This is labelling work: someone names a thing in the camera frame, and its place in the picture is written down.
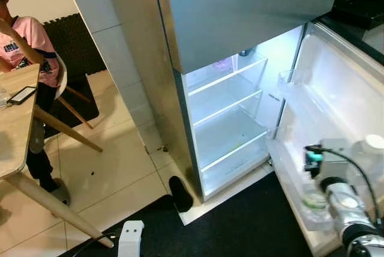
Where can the clear fruit vegetable box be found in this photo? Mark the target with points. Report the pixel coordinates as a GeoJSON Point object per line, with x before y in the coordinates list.
{"type": "Point", "coordinates": [237, 170]}

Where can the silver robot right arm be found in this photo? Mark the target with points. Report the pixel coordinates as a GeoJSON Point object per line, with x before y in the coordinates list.
{"type": "Point", "coordinates": [348, 209]}

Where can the clear glass jar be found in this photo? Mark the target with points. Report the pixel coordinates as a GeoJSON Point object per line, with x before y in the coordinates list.
{"type": "Point", "coordinates": [312, 203]}

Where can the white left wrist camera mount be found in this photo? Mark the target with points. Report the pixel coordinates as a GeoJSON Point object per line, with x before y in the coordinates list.
{"type": "Point", "coordinates": [131, 239]}

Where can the silver fridge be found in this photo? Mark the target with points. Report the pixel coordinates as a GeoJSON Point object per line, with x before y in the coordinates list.
{"type": "Point", "coordinates": [240, 11]}

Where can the large clear door bin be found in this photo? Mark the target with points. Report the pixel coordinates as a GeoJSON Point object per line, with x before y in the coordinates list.
{"type": "Point", "coordinates": [288, 173]}

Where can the white bottle with cap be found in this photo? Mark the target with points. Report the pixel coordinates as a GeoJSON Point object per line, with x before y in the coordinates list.
{"type": "Point", "coordinates": [371, 149]}

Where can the white chair with wooden legs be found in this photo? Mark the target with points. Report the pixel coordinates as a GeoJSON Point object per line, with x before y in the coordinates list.
{"type": "Point", "coordinates": [62, 74]}

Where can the plain black floor mat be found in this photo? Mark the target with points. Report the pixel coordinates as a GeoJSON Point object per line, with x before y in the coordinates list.
{"type": "Point", "coordinates": [84, 110]}

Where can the small clear door bin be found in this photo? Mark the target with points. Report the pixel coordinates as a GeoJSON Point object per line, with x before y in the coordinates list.
{"type": "Point", "coordinates": [294, 78]}

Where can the dark fridge control knob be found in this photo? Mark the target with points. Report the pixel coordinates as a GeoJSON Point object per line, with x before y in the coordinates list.
{"type": "Point", "coordinates": [245, 53]}

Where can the white-lined fridge door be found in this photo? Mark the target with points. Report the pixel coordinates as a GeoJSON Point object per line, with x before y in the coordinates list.
{"type": "Point", "coordinates": [342, 89]}

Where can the black textured foam mat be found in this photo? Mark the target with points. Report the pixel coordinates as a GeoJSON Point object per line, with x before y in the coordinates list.
{"type": "Point", "coordinates": [75, 44]}

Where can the person in pink shirt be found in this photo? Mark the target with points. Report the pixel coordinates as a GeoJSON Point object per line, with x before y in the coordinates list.
{"type": "Point", "coordinates": [33, 41]}

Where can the light wooden table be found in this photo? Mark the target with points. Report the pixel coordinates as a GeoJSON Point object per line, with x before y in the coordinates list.
{"type": "Point", "coordinates": [15, 125]}

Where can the glass fridge shelf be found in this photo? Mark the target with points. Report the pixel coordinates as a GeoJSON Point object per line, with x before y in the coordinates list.
{"type": "Point", "coordinates": [228, 75]}
{"type": "Point", "coordinates": [234, 149]}
{"type": "Point", "coordinates": [231, 107]}

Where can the purple plastic bag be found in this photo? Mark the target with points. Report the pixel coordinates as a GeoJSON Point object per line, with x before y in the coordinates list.
{"type": "Point", "coordinates": [223, 63]}

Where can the black smartphone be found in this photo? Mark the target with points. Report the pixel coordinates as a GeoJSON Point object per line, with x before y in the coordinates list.
{"type": "Point", "coordinates": [22, 95]}

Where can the black slipper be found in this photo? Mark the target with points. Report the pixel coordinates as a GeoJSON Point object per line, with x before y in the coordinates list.
{"type": "Point", "coordinates": [180, 194]}

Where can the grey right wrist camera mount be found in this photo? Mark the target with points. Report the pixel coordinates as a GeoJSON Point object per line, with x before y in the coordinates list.
{"type": "Point", "coordinates": [339, 156]}

